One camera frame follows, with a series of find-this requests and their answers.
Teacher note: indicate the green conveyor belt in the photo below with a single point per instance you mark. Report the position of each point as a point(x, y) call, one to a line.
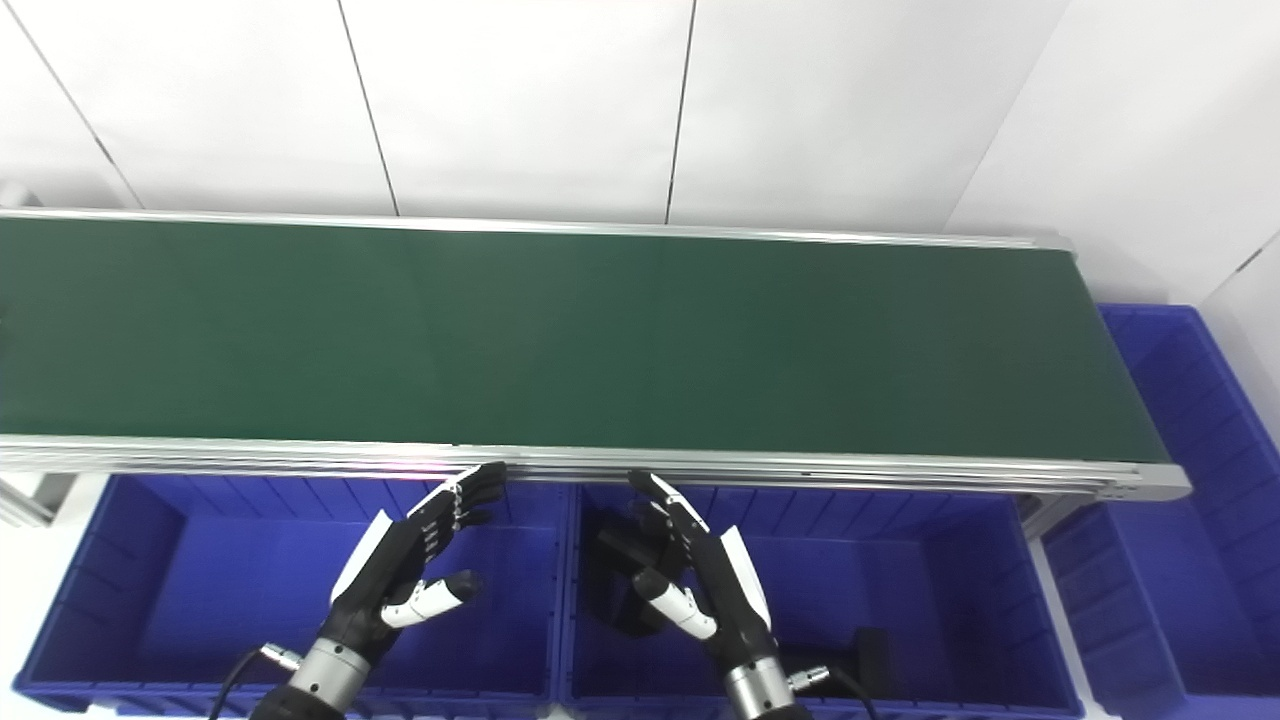
point(800, 472)
point(600, 340)

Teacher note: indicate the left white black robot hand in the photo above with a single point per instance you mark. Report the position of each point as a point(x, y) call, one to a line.
point(390, 575)

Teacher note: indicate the black block part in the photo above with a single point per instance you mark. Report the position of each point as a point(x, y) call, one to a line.
point(615, 565)

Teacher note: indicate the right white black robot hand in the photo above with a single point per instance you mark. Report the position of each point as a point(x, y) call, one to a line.
point(715, 590)

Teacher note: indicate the blue plastic bin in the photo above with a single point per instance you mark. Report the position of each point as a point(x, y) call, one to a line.
point(200, 580)
point(900, 570)
point(1200, 560)

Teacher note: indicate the aluminium conveyor leg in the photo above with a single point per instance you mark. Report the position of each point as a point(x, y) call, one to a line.
point(25, 500)
point(1050, 510)

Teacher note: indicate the small black part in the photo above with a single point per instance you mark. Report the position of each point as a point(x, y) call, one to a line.
point(875, 660)

